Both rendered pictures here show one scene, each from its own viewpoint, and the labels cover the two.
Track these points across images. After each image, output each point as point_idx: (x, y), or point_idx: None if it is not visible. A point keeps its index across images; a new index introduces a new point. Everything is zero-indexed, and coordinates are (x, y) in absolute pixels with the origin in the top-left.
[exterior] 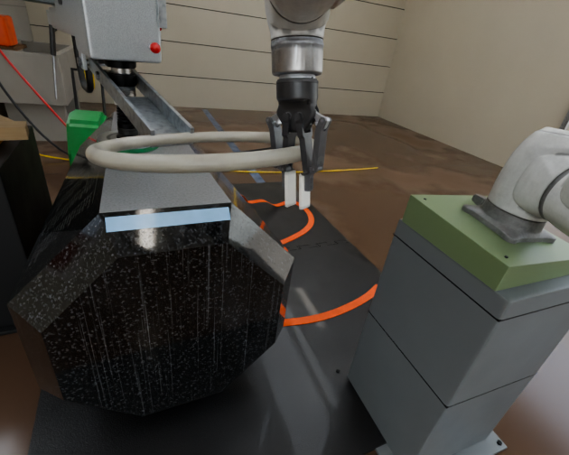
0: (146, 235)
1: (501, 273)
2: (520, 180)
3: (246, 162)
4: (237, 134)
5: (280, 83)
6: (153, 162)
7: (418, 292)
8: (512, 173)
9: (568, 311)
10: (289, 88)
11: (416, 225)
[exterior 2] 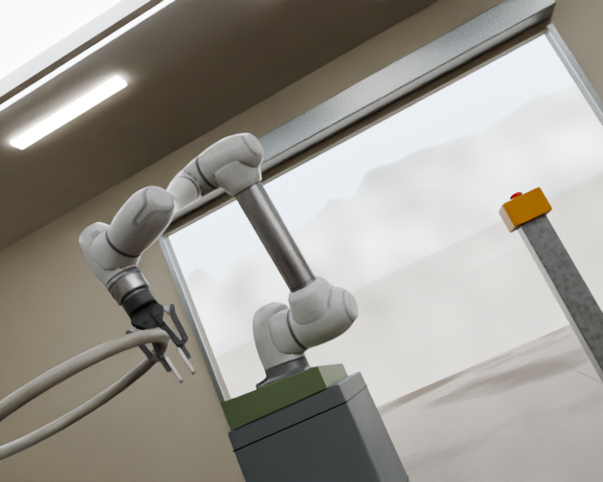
0: None
1: (319, 374)
2: (273, 338)
3: (156, 331)
4: (46, 427)
5: (132, 297)
6: (105, 345)
7: (294, 464)
8: (265, 339)
9: (368, 399)
10: (141, 296)
11: (245, 417)
